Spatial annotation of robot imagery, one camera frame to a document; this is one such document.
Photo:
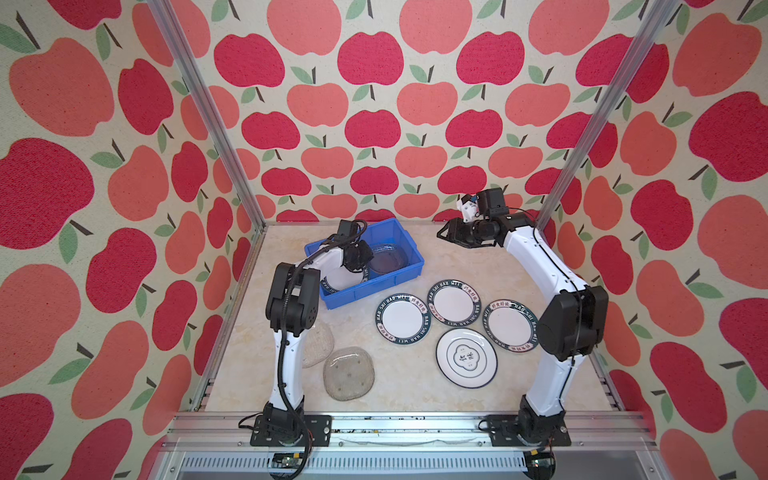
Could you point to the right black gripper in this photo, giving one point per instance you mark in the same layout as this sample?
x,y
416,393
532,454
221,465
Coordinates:
x,y
454,227

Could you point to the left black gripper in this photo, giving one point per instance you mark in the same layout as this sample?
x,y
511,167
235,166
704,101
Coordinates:
x,y
366,256

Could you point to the green rim plate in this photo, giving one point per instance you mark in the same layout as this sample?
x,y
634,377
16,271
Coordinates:
x,y
511,325
402,319
341,279
454,303

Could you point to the clear glass plate top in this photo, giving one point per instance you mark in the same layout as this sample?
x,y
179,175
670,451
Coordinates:
x,y
387,258

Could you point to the clear glass plate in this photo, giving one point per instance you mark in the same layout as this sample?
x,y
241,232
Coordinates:
x,y
318,346
387,258
348,374

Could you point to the blue plastic bin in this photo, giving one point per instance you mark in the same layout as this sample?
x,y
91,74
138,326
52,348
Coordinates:
x,y
387,231

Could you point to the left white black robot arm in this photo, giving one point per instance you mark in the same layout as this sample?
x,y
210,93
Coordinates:
x,y
292,309

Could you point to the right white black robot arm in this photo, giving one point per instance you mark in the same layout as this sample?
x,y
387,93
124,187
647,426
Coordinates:
x,y
572,324

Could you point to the white plate black pattern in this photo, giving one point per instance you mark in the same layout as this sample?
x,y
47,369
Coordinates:
x,y
466,358

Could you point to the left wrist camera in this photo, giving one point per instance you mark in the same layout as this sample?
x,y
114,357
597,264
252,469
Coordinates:
x,y
347,230

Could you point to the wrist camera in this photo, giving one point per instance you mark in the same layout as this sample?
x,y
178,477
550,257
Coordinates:
x,y
347,230
485,204

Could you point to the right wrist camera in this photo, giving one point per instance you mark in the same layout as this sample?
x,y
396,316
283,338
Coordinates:
x,y
485,204

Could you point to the left aluminium corner post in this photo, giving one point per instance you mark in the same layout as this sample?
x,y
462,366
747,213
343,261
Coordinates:
x,y
173,34

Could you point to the aluminium corner post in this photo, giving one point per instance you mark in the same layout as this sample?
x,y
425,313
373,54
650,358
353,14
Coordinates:
x,y
651,26
173,34

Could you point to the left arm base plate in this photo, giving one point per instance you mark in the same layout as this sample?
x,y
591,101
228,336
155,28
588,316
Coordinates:
x,y
280,429

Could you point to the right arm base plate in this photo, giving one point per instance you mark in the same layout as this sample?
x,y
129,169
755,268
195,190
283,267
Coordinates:
x,y
527,430

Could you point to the aluminium front rail frame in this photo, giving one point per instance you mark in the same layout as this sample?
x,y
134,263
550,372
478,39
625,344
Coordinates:
x,y
412,445

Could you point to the right aluminium corner post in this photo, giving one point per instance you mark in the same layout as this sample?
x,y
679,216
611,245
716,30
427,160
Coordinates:
x,y
651,26

